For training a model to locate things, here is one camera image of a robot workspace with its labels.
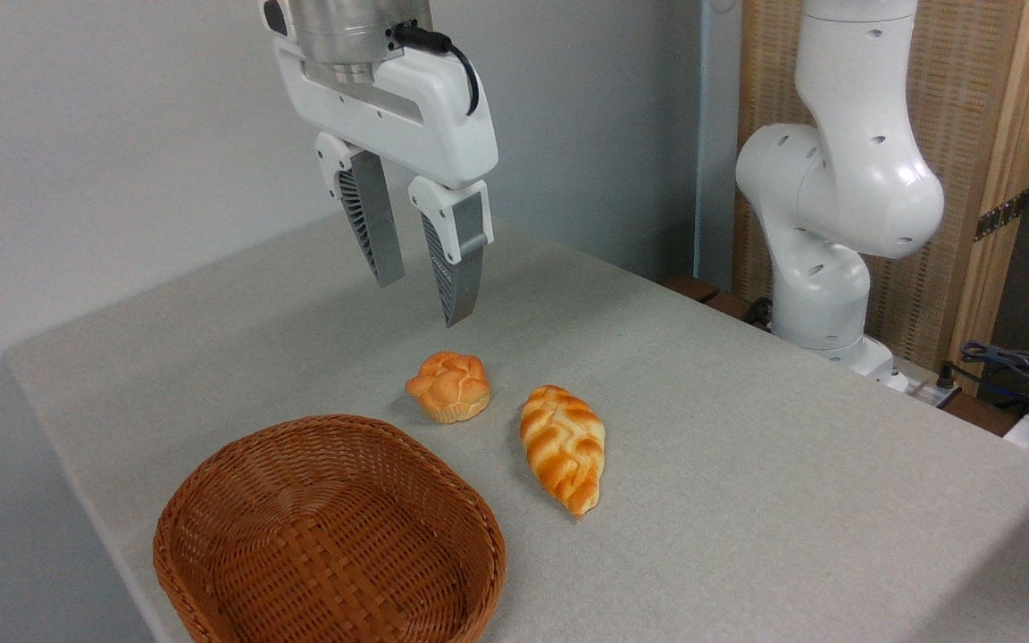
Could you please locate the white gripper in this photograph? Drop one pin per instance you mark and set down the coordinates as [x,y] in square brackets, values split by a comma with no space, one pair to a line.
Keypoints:
[425,116]

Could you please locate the round knotted bread roll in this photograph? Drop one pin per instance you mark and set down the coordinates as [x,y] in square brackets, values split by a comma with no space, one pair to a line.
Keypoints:
[450,386]

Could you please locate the long braided bread loaf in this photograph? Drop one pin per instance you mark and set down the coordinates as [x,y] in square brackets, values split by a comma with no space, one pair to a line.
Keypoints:
[564,446]

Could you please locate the brown woven wicker basket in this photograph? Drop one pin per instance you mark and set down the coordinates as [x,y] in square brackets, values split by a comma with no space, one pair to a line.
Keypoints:
[327,536]

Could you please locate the grey tablecloth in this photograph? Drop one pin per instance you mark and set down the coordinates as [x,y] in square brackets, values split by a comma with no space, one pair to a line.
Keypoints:
[747,491]

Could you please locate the metal screen hinge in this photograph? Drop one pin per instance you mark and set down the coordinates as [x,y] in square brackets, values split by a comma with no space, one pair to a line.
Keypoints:
[1001,214]

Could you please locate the white wall trunking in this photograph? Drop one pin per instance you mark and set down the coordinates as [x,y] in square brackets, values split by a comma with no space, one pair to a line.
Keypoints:
[716,134]

